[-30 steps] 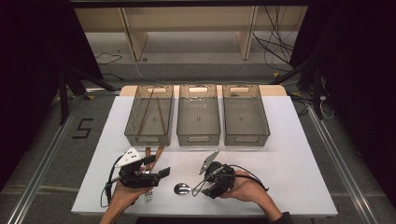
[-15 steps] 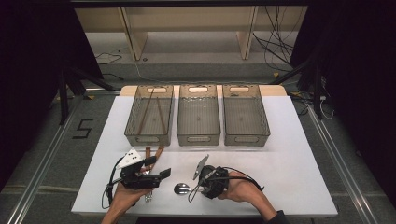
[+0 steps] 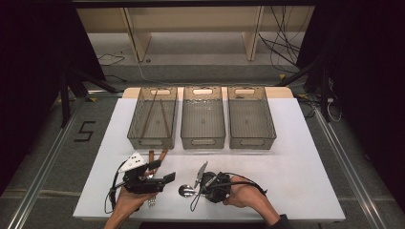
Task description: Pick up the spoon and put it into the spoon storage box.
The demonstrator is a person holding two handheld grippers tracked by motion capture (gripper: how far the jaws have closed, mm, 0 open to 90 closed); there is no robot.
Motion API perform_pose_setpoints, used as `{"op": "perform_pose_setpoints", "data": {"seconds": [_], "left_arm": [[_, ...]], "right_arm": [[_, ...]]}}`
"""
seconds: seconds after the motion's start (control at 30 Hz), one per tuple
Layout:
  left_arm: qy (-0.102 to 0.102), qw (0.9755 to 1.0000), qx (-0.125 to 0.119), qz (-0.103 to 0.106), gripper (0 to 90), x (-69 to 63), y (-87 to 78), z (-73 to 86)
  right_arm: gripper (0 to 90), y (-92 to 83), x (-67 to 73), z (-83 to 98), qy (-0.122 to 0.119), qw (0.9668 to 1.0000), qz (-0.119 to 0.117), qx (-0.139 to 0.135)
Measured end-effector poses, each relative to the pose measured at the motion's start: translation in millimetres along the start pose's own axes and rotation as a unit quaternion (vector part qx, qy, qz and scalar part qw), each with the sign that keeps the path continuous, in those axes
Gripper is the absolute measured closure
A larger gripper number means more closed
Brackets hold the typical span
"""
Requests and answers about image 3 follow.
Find person's left hand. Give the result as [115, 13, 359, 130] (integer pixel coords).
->
[112, 186, 160, 221]

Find beige wooden desk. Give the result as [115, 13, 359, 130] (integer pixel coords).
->
[75, 6, 316, 63]

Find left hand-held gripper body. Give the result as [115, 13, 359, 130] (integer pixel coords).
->
[117, 152, 166, 196]

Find thin black floor cable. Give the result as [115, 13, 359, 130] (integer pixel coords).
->
[96, 52, 126, 68]

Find brown wooden chopstick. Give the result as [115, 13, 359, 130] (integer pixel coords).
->
[140, 91, 159, 139]

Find thin black cable loop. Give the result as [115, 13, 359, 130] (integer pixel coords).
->
[189, 190, 205, 213]

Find hand-held gripper cable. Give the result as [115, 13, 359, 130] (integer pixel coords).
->
[223, 172, 268, 196]
[103, 160, 128, 215]

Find black curtain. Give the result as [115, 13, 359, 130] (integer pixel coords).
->
[0, 0, 107, 196]
[296, 0, 405, 215]

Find metal floor rail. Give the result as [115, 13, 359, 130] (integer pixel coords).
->
[313, 107, 389, 229]
[5, 104, 84, 229]

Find left hand-held gripper cable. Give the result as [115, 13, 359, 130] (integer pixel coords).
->
[103, 160, 128, 215]

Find right hand-held gripper cable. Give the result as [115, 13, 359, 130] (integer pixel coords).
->
[223, 172, 268, 196]

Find white plug with cable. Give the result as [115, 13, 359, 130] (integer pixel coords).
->
[325, 95, 344, 124]

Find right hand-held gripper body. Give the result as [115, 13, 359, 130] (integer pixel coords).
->
[193, 160, 232, 204]

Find brown wooden chopsticks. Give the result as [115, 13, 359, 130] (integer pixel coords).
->
[156, 149, 169, 168]

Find black metal stand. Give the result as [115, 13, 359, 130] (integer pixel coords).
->
[57, 68, 119, 129]
[276, 59, 332, 124]

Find person's right hand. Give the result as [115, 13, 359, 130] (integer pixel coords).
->
[222, 176, 272, 210]

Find smoky transparent plastic bin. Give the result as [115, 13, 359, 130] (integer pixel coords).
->
[126, 86, 179, 151]
[180, 85, 227, 151]
[226, 85, 277, 151]

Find white table cover sheet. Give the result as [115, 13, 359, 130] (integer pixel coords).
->
[73, 96, 347, 222]

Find bundle of black cables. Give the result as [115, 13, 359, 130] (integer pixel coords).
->
[257, 5, 308, 74]

